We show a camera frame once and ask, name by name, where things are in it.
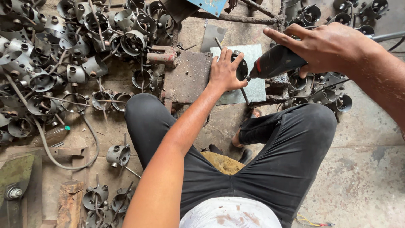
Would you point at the person's left hand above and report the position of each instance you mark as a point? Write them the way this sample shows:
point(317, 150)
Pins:
point(225, 77)

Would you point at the person's right hand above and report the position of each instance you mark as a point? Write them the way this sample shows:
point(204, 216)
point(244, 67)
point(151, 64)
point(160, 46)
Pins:
point(335, 47)

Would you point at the dark round metal cup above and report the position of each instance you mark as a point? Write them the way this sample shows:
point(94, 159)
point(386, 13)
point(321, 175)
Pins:
point(242, 70)

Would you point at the black electric drill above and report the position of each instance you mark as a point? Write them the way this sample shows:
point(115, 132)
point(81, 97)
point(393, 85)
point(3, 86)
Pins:
point(275, 61)

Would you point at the thin steel rod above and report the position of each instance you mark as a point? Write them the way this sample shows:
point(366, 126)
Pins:
point(245, 95)

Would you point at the heap of cups with pipes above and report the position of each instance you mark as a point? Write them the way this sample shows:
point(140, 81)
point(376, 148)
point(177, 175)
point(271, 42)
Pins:
point(341, 17)

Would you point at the galvanized metal sheet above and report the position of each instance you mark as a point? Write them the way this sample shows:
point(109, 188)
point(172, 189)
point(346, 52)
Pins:
point(256, 88)

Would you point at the rusty brown metal plate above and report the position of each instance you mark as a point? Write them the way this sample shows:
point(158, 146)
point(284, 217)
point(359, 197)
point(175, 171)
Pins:
point(186, 79)

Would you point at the small grey metal sheet piece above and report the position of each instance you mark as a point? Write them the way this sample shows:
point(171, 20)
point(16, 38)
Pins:
point(212, 36)

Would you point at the small heap of metal cups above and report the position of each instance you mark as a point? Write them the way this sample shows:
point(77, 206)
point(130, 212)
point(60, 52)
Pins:
point(316, 95)

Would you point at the grey steel pipe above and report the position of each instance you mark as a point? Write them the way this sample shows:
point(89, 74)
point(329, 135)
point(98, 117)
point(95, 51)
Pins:
point(387, 36)

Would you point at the person's foot in sandal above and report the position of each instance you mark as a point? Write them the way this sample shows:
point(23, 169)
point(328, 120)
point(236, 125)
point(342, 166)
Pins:
point(242, 133)

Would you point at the blue painted metal plate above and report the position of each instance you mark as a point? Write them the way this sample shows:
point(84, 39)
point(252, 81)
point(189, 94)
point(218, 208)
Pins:
point(207, 5)

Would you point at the black sandal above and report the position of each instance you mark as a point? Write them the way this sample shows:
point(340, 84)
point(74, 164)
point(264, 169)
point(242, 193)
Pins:
point(246, 156)

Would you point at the yellow seat cushion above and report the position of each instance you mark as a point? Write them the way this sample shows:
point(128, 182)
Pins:
point(223, 163)

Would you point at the person's black trousers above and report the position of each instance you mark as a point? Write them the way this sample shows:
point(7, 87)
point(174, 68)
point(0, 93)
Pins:
point(284, 158)

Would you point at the single grey metal cup fitting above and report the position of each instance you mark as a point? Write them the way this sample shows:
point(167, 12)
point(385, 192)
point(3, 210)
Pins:
point(121, 200)
point(117, 155)
point(98, 219)
point(95, 197)

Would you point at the person's white shirt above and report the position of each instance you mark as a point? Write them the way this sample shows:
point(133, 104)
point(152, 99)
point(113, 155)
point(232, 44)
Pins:
point(229, 213)

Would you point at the large heap of metal cups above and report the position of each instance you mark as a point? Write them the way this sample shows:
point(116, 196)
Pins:
point(47, 47)

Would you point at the plastic bottle with green cap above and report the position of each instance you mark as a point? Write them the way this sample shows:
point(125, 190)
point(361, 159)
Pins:
point(52, 135)

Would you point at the rusty wooden block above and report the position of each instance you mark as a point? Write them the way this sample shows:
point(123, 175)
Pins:
point(69, 204)

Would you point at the green machine base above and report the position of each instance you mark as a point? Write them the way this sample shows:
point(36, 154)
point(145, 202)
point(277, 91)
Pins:
point(14, 177)

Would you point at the large steel bolt with nut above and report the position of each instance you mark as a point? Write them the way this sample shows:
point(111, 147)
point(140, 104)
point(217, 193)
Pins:
point(13, 193)

